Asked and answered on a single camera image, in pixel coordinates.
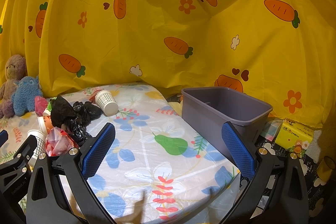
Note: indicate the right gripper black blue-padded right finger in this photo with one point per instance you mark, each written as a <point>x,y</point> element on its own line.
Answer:
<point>254,164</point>

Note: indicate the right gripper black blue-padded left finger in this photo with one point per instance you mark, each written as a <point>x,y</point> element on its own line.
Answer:
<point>46,199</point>

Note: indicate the orange fruit print paper cup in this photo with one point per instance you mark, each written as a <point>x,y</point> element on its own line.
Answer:
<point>45,122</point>

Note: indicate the grey plastic trash bin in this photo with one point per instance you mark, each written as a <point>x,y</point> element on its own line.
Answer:
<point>207,109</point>

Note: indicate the yellow tissue box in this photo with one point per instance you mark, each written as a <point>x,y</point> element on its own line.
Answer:
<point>294,137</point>

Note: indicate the red-white plastic bag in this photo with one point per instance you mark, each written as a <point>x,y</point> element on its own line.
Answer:
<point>58,142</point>

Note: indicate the pink plastic bag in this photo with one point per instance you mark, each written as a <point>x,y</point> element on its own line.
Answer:
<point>40,105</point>

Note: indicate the blue fuzzy monster plush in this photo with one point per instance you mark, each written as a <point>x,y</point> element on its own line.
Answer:
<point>24,97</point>

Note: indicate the black crumpled plastic bag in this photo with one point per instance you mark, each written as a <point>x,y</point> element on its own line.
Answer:
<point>75,118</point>

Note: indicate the purple teddy bear plush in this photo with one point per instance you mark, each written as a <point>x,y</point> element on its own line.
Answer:
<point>15,70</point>

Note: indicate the red snack wrapper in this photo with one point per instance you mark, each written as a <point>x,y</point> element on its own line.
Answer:
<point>92,97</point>

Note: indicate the white green-grid paper cup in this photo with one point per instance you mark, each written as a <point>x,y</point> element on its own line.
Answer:
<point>106,102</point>

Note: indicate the yellow carrot print curtain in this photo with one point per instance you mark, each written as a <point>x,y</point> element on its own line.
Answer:
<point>279,51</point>

